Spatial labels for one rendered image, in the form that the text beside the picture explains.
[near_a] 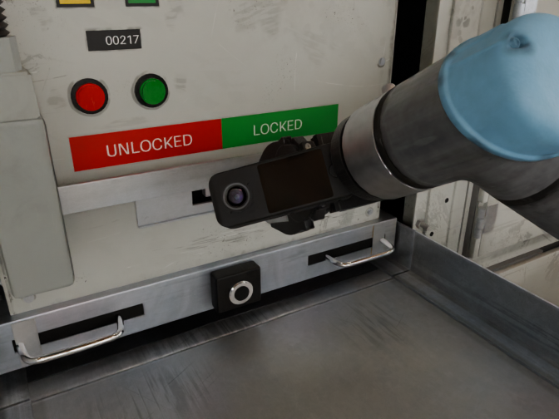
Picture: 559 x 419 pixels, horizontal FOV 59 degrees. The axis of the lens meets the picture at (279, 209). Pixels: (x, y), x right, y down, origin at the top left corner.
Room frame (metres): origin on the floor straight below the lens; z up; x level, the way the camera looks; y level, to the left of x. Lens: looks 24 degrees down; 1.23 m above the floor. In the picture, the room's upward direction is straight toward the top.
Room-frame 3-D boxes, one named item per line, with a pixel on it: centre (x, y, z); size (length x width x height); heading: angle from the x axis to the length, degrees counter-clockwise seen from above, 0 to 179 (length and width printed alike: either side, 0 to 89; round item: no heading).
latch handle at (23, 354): (0.43, 0.22, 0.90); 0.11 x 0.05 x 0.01; 120
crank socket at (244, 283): (0.53, 0.05, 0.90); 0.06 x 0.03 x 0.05; 120
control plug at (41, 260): (0.38, 0.21, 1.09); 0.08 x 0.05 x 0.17; 30
